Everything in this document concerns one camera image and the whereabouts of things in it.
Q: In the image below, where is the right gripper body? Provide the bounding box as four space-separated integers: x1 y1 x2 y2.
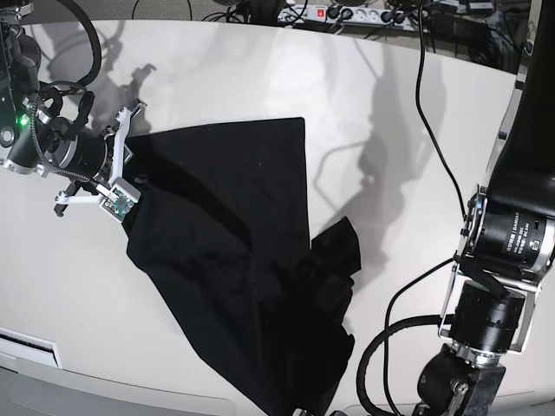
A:
55 126 116 186

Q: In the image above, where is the black t-shirt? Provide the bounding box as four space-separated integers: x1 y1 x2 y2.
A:
123 117 362 415

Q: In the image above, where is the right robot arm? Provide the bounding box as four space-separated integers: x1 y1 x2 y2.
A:
1 1 134 188

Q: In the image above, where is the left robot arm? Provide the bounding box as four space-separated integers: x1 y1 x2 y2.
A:
356 1 554 415

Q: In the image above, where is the white power strip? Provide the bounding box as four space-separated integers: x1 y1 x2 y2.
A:
277 3 418 32

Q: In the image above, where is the black power adapter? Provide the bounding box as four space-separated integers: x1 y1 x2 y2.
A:
431 13 491 47

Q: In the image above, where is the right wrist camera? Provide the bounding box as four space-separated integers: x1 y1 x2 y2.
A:
99 178 140 223

